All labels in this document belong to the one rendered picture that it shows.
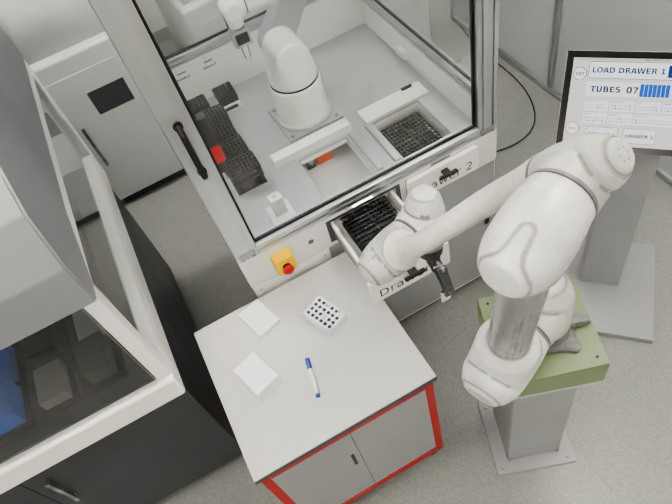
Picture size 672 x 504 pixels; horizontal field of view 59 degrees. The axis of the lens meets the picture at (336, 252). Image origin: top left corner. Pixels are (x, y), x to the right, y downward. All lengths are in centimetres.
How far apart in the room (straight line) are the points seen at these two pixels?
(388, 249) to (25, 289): 83
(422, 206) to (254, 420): 86
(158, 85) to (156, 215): 224
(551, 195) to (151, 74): 95
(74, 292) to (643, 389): 216
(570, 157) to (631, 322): 184
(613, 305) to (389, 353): 127
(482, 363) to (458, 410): 115
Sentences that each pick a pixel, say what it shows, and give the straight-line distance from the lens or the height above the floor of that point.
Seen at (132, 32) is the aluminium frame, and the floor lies 180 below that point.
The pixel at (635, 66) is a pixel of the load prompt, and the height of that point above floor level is 117.
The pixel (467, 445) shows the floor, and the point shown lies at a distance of 259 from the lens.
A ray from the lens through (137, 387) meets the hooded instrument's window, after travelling 191.
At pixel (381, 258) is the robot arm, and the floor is 128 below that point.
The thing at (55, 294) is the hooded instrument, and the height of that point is 145.
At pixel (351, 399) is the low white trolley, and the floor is 76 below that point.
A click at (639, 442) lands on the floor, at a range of 267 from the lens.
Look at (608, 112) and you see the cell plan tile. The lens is 213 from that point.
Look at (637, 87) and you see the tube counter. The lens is 214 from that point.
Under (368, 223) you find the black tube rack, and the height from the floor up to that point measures 90.
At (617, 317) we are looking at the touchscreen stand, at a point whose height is 3.
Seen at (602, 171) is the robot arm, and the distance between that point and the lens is 106.
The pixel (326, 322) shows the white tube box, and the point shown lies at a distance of 196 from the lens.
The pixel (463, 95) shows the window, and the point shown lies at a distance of 205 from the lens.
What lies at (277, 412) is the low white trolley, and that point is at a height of 76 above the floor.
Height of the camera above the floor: 246
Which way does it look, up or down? 52 degrees down
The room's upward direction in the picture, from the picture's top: 18 degrees counter-clockwise
